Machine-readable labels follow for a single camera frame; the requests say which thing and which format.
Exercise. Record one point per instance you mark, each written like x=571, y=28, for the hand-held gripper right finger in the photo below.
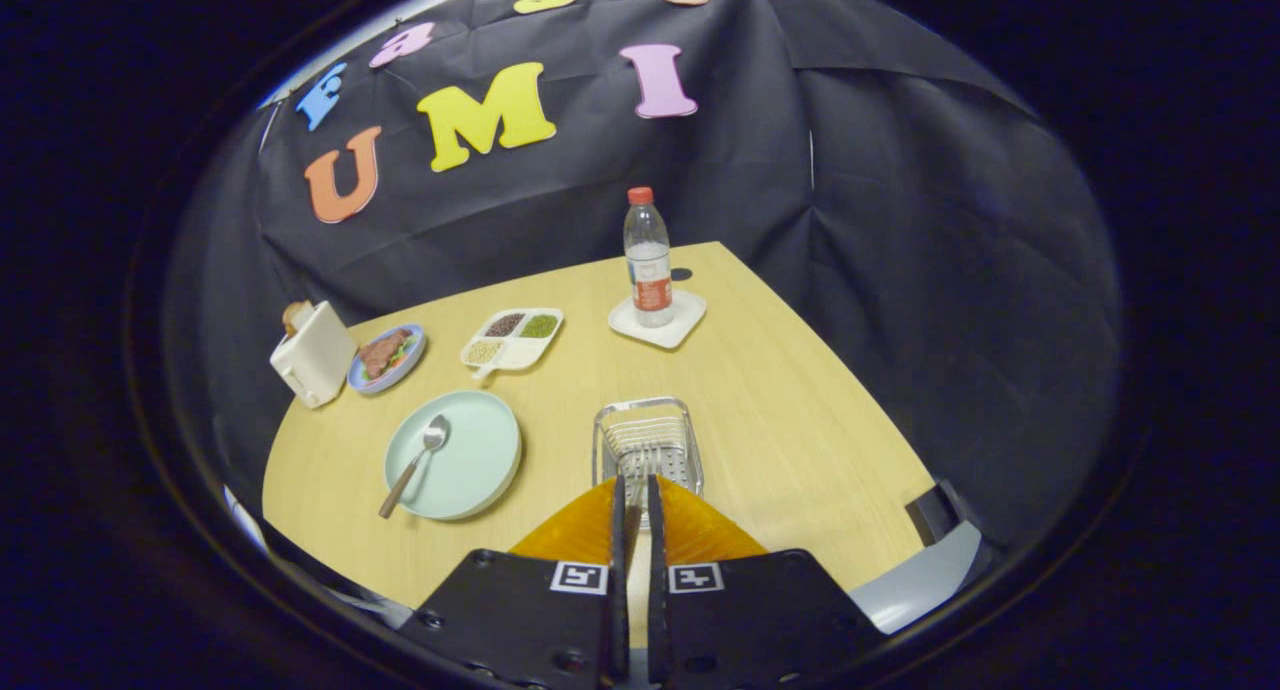
x=750, y=620

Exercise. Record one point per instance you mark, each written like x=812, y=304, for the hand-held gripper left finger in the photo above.
x=520, y=620

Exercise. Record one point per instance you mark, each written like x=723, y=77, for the pale green plate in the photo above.
x=475, y=460

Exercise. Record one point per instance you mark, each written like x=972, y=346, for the black chair back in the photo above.
x=935, y=512

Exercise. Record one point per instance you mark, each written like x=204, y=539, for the white divided grain dish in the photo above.
x=512, y=355

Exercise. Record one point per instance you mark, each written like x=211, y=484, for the small blue plate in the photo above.
x=412, y=358

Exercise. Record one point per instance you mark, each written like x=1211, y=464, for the brown meat slices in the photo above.
x=380, y=355

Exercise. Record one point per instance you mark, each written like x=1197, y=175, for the white square coaster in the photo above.
x=685, y=320

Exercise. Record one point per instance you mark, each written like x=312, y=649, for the white toaster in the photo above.
x=315, y=355

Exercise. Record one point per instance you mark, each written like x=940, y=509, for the red capped water bottle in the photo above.
x=650, y=270

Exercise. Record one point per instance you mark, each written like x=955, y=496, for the toasted bread slice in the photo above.
x=295, y=315

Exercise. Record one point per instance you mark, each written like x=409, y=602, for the black backdrop cloth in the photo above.
x=900, y=270

